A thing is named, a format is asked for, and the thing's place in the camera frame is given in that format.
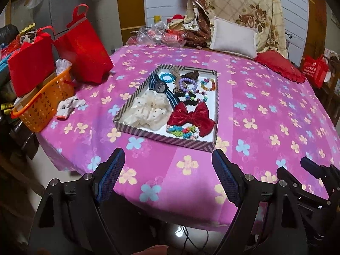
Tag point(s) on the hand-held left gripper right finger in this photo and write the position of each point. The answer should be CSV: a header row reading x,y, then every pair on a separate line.
x,y
225,172

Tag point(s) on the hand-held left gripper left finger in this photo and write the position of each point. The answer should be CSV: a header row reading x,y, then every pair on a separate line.
x,y
111,175

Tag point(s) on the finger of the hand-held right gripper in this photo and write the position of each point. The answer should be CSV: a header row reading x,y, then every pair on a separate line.
x,y
310,163
289,180

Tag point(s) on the striped shallow cardboard box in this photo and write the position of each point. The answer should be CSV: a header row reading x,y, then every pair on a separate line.
x,y
211,103

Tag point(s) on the person's left hand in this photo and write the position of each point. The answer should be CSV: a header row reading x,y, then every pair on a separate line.
x,y
154,250

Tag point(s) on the pink floral tablecloth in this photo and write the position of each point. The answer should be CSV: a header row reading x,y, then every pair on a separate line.
x,y
265,124

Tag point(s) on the red satin hair bow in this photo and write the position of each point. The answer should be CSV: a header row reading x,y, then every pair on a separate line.
x,y
191,115

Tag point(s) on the cream hair scrunchie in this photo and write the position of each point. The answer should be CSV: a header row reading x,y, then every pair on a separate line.
x,y
148,111

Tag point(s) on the black hair scrunchie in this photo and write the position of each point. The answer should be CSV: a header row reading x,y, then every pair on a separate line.
x,y
190,102

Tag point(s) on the white work glove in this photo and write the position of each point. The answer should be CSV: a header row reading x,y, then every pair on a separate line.
x,y
70,103

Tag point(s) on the red shopping bag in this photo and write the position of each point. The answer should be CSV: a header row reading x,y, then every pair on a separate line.
x,y
314,70

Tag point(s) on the orange plastic basket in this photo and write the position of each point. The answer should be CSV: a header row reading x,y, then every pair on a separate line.
x,y
45,103

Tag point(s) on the red fringed cushion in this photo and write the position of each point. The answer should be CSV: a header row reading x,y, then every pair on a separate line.
x,y
279,65

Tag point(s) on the brown hair bow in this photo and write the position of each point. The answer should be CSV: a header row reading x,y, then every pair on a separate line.
x,y
192,73

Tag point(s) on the leopard print hair bow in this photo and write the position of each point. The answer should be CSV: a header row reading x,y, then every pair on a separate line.
x,y
175,71

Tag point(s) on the white crumpled cloth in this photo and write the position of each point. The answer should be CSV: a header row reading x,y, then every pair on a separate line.
x,y
63,65

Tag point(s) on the large red gift bag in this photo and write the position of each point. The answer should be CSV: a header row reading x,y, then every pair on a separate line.
x,y
82,53

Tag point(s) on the white pillow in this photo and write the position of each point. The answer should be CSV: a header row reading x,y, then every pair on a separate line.
x,y
233,38

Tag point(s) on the clear plastic bags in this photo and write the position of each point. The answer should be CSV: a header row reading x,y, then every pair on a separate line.
x,y
154,33

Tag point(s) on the red hat plush toy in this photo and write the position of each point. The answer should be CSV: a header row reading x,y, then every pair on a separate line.
x,y
176,18

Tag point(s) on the wooden door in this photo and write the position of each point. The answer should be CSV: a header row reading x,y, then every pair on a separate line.
x,y
130,5

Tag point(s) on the cream floral blanket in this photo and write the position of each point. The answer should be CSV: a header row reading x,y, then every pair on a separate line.
x,y
239,0

